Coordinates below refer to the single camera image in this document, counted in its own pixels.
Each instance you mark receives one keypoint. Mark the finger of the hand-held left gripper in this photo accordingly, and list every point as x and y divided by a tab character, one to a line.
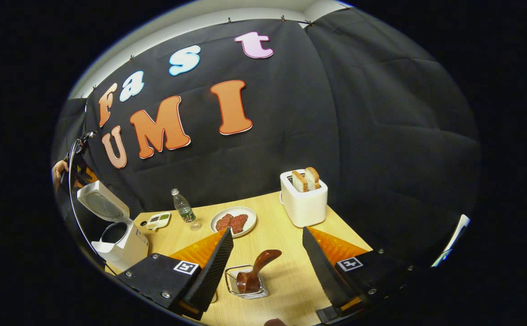
89	175

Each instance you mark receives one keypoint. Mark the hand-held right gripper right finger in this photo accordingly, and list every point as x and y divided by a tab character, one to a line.
324	271

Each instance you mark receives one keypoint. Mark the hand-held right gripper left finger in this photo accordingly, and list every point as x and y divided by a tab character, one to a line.
211	276

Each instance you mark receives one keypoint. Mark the brown wooden spoon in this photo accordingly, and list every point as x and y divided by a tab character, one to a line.
256	271

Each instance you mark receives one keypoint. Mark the white rice cooker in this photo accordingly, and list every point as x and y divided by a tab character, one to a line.
123	244

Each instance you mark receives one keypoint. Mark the red meat piece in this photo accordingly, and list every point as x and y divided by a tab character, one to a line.
224	222
239	223

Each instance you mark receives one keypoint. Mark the white toaster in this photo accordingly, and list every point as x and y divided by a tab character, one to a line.
304	206

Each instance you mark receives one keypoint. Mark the white round plate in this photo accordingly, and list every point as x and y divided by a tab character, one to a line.
245	213

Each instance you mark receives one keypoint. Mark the clear plastic water bottle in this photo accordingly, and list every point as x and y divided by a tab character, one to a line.
182	208

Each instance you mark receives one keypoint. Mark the white seasoning tray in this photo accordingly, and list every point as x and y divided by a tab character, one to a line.
159	221

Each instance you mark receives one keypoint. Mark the toast bread slice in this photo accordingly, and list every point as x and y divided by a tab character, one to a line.
299	181
312	177

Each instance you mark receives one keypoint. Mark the black backdrop cloth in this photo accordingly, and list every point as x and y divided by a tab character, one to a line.
336	113

